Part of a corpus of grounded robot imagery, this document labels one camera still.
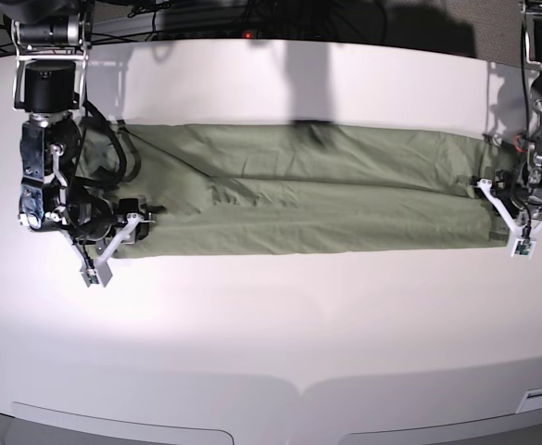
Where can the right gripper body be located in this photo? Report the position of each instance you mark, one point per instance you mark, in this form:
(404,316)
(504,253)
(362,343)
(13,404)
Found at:
(96,228)

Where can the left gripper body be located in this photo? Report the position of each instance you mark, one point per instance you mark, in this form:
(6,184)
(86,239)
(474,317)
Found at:
(516,197)

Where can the sage green T-shirt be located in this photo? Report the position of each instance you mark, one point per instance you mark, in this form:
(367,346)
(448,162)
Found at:
(302,188)

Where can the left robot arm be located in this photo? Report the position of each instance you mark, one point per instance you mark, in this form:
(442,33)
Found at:
(528,143)

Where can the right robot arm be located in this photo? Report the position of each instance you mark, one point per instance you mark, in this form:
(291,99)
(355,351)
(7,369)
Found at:
(52,41)

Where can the black power strip red light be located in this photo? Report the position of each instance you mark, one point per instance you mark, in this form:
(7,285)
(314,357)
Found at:
(174,28)

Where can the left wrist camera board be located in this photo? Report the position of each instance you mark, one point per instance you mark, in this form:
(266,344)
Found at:
(522,247)

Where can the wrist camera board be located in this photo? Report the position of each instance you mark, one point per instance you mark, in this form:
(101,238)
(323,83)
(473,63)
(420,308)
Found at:
(522,247)
(96,276)

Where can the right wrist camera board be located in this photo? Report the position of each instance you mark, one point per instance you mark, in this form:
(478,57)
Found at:
(96,276)

